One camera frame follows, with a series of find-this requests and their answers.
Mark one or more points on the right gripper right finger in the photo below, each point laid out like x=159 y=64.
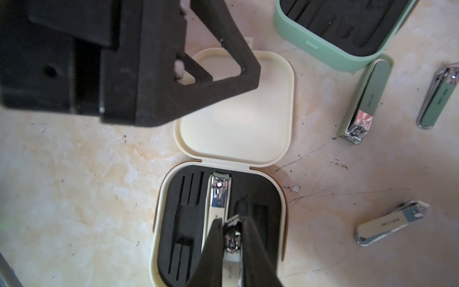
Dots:
x=257 y=269

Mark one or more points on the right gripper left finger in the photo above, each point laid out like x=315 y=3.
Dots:
x=208 y=272

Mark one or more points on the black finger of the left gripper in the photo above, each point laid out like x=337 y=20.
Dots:
x=149 y=80

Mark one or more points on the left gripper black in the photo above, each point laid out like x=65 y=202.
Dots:
x=50 y=54

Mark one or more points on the large cream nail clipper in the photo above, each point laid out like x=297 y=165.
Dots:
x=217 y=201

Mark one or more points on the cream case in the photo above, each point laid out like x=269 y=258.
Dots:
x=239 y=136

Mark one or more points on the small cream nail clipper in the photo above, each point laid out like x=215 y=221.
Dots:
x=401 y=216

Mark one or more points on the large green nail clipper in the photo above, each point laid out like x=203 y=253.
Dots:
x=360 y=114

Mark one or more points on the green nail clipper case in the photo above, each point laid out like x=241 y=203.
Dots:
x=346 y=35

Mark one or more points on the small green nail clipper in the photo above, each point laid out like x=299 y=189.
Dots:
x=441 y=89

